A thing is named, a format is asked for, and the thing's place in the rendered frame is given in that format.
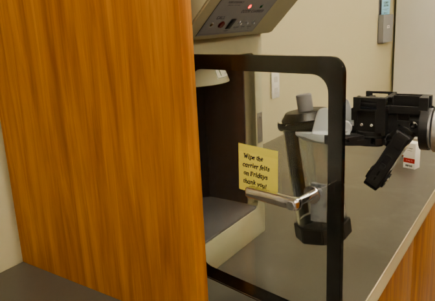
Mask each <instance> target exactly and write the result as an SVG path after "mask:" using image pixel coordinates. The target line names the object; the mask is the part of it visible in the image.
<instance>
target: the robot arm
mask: <svg viewBox="0 0 435 301"><path fill-rule="evenodd" d="M373 93H379V94H388V96H386V97H378V96H375V95H373ZM432 98H433V95H420V94H401V93H397V92H391V91H366V96H356V97H353V107H352V108H351V105H350V102H349V100H347V99H346V133H345V146H371V147H380V146H383V145H385V146H386V148H385V150H384V151H383V152H382V154H381V156H380V158H379V159H378V160H377V162H376V163H375V164H374V165H373V166H372V167H371V168H370V169H369V170H368V173H367V174H366V176H365V177H366V179H365V180H364V184H366V185H367V186H369V187H370V188H372V189H373V190H375V191H376V190H377V189H378V188H380V187H383V186H384V185H385V184H386V183H387V182H388V180H389V178H390V176H391V175H392V174H391V171H392V170H393V169H394V167H395V165H396V164H397V162H398V161H399V159H400V158H401V156H402V155H403V154H404V152H405V150H406V149H407V148H408V146H409V144H410V143H411V142H412V140H413V138H414V137H418V147H419V149H420V150H431V151H432V152H435V107H434V106H433V105H432ZM413 122H415V124H414V123H413Z"/></svg>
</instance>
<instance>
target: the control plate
mask: <svg viewBox="0 0 435 301"><path fill-rule="evenodd" d="M276 1H277V0H221V1H220V2H219V4H218V5H217V7H216V8H215V9H214V11H213V12H212V13H211V15H210V16H209V18H208V19H207V20H206V22H205V23H204V25H203V26H202V27H201V29H200V30H199V32H198V33H197V34H196V36H207V35H215V34H230V33H237V32H251V31H253V30H254V29H255V27H256V26H257V25H258V23H259V22H260V21H261V20H262V19H263V17H264V16H265V15H266V13H268V11H269V10H270V9H271V7H272V6H273V5H274V4H275V2H276ZM251 4H252V6H251V7H250V8H249V9H248V6H249V5H251ZM261 5H263V7H262V8H259V7H260V6H261ZM232 19H237V20H236V21H235V23H234V24H233V25H232V26H231V28H230V29H225V28H226V27H227V25H228V24H229V23H230V21H231V20H232ZM247 20H248V23H249V24H248V25H247V24H245V22H246V21H247ZM253 20H255V24H253V23H252V24H251V22H252V21H253ZM222 21H224V22H225V25H224V26H223V27H222V28H219V27H218V25H219V24H220V23H221V22H222ZM239 21H242V24H241V25H240V24H238V23H239ZM211 23H214V24H213V26H212V27H209V25H210V24H211Z"/></svg>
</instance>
